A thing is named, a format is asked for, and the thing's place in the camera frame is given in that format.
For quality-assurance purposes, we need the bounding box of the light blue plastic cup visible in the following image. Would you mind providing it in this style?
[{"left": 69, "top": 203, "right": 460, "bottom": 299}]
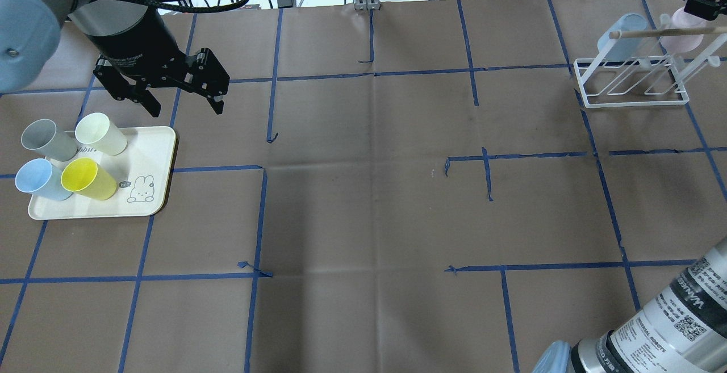
[{"left": 598, "top": 13, "right": 649, "bottom": 62}]

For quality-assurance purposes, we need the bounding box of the blue plastic cup on tray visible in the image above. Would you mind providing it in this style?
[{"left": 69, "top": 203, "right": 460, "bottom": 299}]
[{"left": 15, "top": 158, "right": 72, "bottom": 200}]

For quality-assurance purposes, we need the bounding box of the white wire cup rack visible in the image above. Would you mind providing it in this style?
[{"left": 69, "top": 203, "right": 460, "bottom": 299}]
[{"left": 572, "top": 10, "right": 725, "bottom": 108}]

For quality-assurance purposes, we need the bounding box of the pale green plastic cup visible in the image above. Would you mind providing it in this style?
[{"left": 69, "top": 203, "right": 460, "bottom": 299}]
[{"left": 74, "top": 112, "right": 128, "bottom": 156}]

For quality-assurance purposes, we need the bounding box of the yellow plastic cup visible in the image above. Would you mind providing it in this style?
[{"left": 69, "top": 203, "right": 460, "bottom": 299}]
[{"left": 61, "top": 157, "right": 118, "bottom": 200}]

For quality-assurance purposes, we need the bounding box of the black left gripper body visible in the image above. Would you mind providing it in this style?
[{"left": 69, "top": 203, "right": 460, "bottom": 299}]
[{"left": 93, "top": 18, "right": 229, "bottom": 100}]

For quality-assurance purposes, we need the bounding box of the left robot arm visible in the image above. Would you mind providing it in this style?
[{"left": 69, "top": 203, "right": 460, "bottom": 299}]
[{"left": 2, "top": 0, "right": 241, "bottom": 117}]

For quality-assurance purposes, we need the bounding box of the cream plastic tray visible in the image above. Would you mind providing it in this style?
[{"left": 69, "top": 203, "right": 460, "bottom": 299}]
[{"left": 28, "top": 125, "right": 177, "bottom": 220}]

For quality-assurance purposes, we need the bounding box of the pink plastic cup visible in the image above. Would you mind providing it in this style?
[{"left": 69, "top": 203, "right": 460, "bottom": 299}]
[{"left": 660, "top": 7, "right": 717, "bottom": 55}]

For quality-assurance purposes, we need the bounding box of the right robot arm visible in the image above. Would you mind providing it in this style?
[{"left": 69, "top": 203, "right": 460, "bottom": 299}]
[{"left": 534, "top": 0, "right": 726, "bottom": 372}]

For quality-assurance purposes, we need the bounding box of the grey plastic cup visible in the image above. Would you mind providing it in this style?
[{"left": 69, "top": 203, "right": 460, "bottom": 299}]
[{"left": 20, "top": 119, "right": 78, "bottom": 161}]

